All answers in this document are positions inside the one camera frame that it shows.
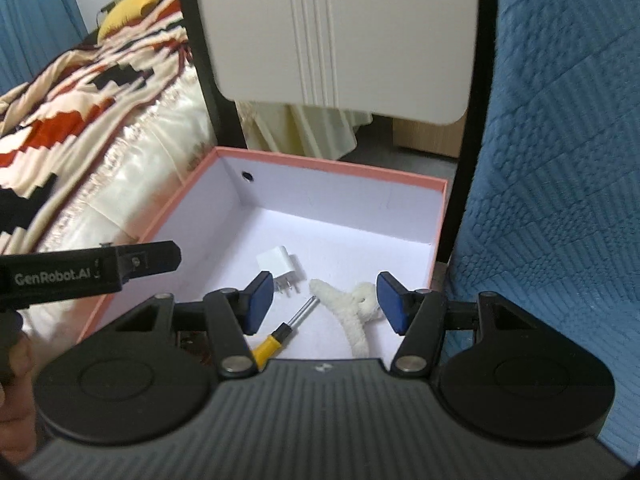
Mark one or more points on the pink cardboard box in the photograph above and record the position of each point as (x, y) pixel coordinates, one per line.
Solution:
(325, 220)

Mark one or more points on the blue fabric chair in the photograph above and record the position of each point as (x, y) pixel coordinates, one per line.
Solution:
(550, 185)

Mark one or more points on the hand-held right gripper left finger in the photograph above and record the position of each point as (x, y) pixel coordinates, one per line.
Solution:
(260, 305)

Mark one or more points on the white plug charger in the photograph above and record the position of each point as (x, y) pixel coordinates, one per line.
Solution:
(275, 262)

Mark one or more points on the cream hanging cloth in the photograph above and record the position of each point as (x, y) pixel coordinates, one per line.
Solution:
(310, 130)

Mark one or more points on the white chair with black frame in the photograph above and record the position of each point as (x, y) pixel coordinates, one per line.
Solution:
(325, 35)

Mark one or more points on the blue curtain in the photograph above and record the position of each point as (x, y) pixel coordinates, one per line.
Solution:
(35, 20)

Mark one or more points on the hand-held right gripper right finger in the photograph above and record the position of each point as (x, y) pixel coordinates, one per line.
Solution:
(390, 305)

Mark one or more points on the person's left hand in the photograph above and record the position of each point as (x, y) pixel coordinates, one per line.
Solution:
(17, 410)

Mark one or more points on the yellow pillow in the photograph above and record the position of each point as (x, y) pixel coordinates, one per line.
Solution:
(132, 5)

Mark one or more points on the white fluffy hair clip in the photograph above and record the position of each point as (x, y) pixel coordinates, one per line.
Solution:
(345, 317)

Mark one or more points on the red black patterned blanket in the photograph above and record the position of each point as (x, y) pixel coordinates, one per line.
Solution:
(65, 110)

